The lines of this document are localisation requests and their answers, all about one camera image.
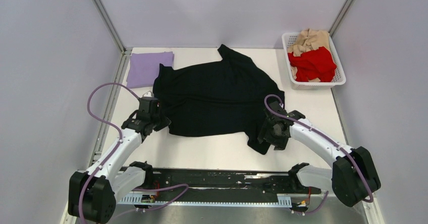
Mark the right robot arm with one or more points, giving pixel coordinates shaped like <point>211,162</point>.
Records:
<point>351,176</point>

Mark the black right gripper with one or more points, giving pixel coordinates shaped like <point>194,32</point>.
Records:
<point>279,144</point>

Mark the white slotted cable duct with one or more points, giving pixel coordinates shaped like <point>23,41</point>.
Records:
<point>233,198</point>

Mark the beige t shirt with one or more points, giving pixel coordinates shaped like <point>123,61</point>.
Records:
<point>308,40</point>

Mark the left aluminium frame post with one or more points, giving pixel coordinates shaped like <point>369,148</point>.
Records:
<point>109,24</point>

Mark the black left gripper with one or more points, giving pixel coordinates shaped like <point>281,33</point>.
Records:
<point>165,121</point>

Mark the black t shirt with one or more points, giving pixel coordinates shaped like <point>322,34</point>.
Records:
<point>216,98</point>

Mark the red t shirt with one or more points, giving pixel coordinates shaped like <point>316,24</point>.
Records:
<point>313,66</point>

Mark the right aluminium frame post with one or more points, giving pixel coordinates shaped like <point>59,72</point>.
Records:
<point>340,16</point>

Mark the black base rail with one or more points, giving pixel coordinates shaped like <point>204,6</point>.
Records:
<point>182,180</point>

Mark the aluminium frame post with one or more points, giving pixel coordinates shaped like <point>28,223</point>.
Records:
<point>109,24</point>
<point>340,16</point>

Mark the folded purple t shirt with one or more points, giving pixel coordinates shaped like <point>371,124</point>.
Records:
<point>144,68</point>

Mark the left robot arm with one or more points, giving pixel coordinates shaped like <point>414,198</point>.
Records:
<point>94,193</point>

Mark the white plastic basket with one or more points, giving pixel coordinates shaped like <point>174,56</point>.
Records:
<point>339,79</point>

